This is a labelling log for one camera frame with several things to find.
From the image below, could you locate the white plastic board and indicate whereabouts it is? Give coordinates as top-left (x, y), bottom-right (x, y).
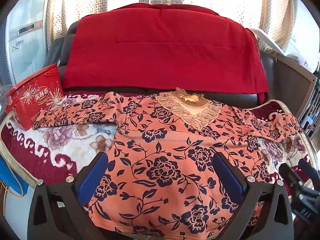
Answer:
top-left (246, 27), bottom-right (293, 55)

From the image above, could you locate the dark grey leather sofa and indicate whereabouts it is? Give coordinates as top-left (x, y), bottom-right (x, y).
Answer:
top-left (51, 20), bottom-right (318, 110)

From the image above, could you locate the cream dotted curtain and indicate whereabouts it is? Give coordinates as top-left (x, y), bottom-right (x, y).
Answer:
top-left (47, 0), bottom-right (298, 55)

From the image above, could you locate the maroon cream floral blanket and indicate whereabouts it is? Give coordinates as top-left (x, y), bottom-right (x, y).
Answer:
top-left (0, 91), bottom-right (319, 240)

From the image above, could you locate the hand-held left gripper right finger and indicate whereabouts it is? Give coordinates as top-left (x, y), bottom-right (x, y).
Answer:
top-left (212, 152), bottom-right (293, 240)

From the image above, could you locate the silver cabinet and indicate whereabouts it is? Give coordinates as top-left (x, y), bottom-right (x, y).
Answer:
top-left (5, 0), bottom-right (54, 85)

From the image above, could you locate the red quilt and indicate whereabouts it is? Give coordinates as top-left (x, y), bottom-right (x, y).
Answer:
top-left (62, 2), bottom-right (270, 103)

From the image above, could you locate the blue bag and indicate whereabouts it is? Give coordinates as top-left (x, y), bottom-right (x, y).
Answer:
top-left (0, 155), bottom-right (29, 198)

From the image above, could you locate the orange floral shirt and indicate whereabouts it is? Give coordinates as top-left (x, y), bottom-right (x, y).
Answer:
top-left (32, 87), bottom-right (304, 235)

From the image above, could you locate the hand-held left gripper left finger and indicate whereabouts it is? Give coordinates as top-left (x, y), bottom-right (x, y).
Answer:
top-left (28, 151), bottom-right (109, 240)

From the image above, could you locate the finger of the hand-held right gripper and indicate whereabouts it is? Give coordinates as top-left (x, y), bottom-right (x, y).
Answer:
top-left (279, 164), bottom-right (304, 189)
top-left (299, 159), bottom-right (320, 183)

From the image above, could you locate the red printed gift bag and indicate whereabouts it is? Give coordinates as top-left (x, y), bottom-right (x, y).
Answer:
top-left (4, 64), bottom-right (64, 132)

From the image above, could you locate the grey slatted rack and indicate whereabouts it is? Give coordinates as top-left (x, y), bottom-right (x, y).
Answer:
top-left (299, 75), bottom-right (320, 140)

